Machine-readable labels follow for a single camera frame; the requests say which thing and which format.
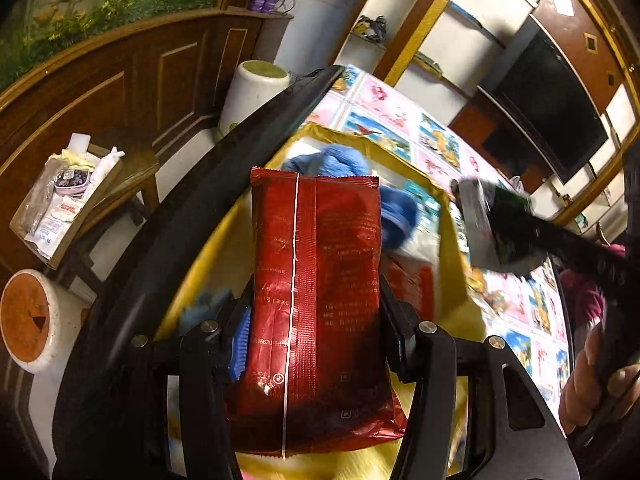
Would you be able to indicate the white red-print sachet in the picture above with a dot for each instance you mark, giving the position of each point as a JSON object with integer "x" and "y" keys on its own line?
{"x": 62, "y": 210}

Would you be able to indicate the red tissue pack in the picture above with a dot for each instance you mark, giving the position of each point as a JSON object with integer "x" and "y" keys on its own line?
{"x": 320, "y": 285}

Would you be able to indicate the person's right hand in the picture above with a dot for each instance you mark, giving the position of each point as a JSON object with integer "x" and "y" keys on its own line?
{"x": 582, "y": 380}

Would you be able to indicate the white bucket orange lid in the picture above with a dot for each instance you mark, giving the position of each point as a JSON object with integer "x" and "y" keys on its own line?
{"x": 30, "y": 320}

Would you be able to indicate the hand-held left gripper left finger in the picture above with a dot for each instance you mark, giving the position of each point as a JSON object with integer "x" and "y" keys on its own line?
{"x": 240, "y": 345}

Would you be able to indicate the black television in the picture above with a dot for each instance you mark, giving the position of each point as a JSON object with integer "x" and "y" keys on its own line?
{"x": 555, "y": 105}

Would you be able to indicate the silver printed packet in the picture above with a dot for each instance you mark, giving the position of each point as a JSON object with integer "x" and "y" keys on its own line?
{"x": 475, "y": 220}

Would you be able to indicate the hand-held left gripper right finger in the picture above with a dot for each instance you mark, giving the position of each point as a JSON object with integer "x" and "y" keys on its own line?
{"x": 397, "y": 345}

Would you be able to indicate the printed fruit tablecloth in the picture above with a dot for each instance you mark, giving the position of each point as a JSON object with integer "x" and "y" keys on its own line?
{"x": 390, "y": 105}

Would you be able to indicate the blueberry print tub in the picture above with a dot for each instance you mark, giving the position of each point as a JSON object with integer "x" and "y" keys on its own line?
{"x": 72, "y": 181}

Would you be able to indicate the dark crumpled bundle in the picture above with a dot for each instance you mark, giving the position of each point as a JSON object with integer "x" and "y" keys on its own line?
{"x": 370, "y": 27}

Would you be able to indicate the gold cardboard box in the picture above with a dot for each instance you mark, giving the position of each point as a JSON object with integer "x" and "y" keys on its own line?
{"x": 200, "y": 270}

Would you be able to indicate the wooden stool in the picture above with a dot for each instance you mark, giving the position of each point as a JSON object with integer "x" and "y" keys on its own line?
{"x": 135, "y": 170}

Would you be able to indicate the white tube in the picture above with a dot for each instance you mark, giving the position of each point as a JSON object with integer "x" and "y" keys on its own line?
{"x": 102, "y": 172}

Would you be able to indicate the small blue cloth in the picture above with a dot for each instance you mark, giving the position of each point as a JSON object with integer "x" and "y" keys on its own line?
{"x": 205, "y": 307}

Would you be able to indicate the blue towel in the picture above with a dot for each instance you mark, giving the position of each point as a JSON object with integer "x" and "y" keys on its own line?
{"x": 340, "y": 160}

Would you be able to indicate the white plastic bottle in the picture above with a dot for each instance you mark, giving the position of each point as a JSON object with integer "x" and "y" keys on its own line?
{"x": 80, "y": 144}

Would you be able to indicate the white cylindrical bucket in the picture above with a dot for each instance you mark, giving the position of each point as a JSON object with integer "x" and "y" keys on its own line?
{"x": 255, "y": 95}

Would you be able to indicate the flower wall painting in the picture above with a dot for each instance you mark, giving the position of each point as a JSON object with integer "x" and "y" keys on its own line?
{"x": 100, "y": 0}

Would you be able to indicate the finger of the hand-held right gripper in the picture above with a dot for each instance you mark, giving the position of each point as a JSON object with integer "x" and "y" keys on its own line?
{"x": 545, "y": 235}

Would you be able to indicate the small red packet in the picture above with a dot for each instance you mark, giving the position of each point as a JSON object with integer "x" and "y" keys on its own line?
{"x": 415, "y": 282}

